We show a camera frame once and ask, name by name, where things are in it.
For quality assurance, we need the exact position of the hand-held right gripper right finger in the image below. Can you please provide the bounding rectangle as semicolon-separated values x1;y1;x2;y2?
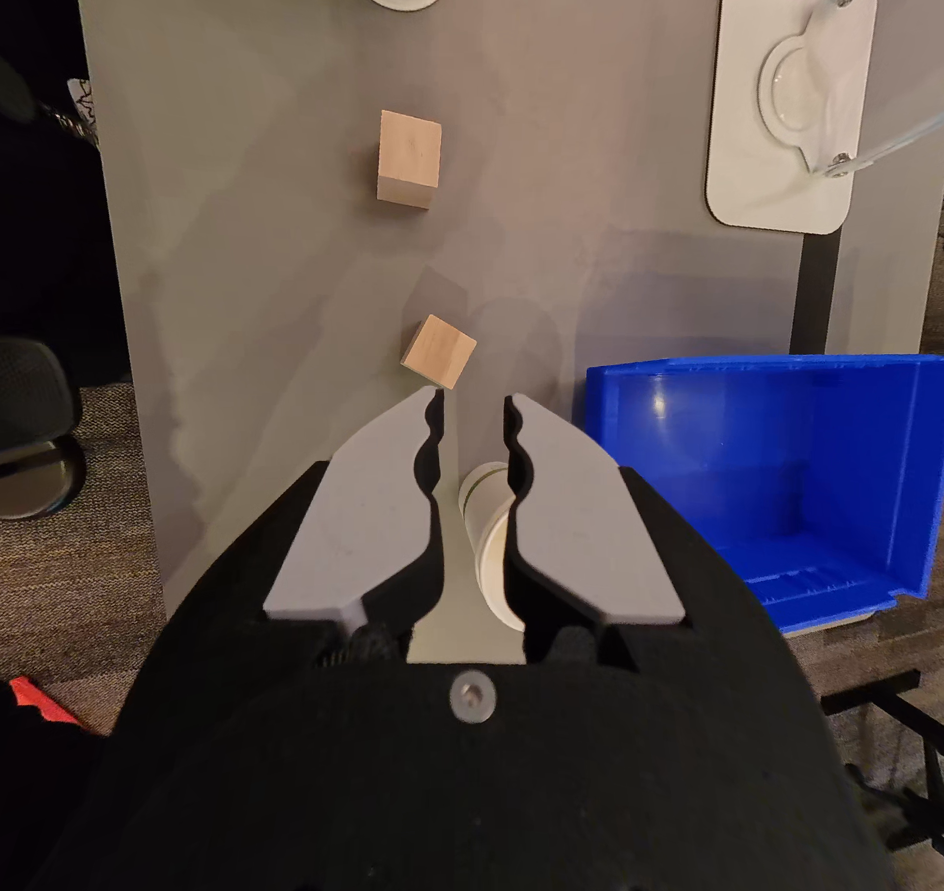
503;393;687;662

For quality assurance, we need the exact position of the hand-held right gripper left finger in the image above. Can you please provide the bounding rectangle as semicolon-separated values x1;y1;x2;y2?
263;385;448;662

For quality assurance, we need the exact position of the wide blue plastic bin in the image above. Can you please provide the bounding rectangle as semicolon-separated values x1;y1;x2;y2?
586;354;944;637

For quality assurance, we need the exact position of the wooden cube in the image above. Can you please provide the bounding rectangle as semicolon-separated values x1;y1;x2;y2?
400;314;479;391
376;110;443;211

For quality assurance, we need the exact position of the grey desk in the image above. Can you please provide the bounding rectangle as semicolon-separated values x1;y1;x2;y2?
70;0;808;667

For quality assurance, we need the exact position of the black chair caster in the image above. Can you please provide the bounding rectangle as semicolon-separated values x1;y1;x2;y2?
0;338;88;522

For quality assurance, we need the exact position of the black table leg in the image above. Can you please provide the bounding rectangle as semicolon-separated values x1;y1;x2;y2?
819;670;944;855

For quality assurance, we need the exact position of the white wooden document stand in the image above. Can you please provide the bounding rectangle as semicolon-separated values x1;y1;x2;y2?
707;0;944;236

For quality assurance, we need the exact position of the red strap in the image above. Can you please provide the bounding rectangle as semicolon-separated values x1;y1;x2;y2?
9;676;84;727

